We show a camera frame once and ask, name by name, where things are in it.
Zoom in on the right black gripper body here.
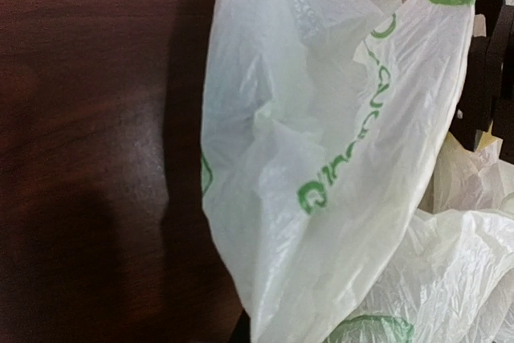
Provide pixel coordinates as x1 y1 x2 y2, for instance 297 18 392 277
453 0 513 153

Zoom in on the pale green plastic bag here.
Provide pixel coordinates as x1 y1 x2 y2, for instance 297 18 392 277
201 0 513 342

